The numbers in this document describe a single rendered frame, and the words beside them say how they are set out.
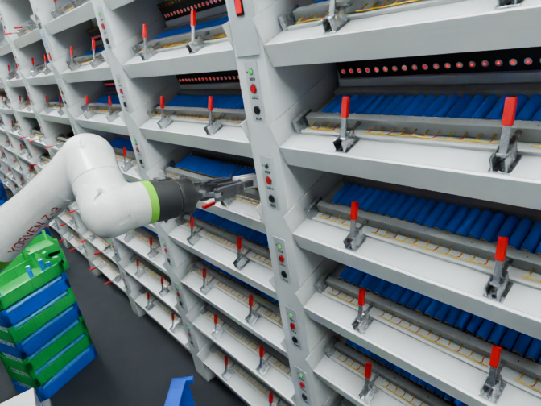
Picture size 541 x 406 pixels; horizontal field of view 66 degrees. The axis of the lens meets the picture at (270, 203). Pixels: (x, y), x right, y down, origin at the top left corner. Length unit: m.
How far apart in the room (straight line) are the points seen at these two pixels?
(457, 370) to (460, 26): 0.57
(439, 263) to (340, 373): 0.47
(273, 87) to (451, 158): 0.37
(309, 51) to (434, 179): 0.30
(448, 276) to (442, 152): 0.20
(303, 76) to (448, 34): 0.37
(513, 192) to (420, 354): 0.40
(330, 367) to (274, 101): 0.67
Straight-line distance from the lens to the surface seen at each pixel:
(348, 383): 1.11
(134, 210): 0.86
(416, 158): 0.68
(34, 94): 2.80
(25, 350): 2.09
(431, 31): 0.62
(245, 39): 0.87
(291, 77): 0.88
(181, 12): 1.39
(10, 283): 2.19
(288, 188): 0.90
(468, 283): 0.73
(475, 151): 0.67
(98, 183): 0.87
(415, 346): 0.90
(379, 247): 0.82
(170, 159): 1.52
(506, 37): 0.59
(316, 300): 1.03
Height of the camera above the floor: 1.31
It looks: 22 degrees down
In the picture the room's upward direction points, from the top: 9 degrees counter-clockwise
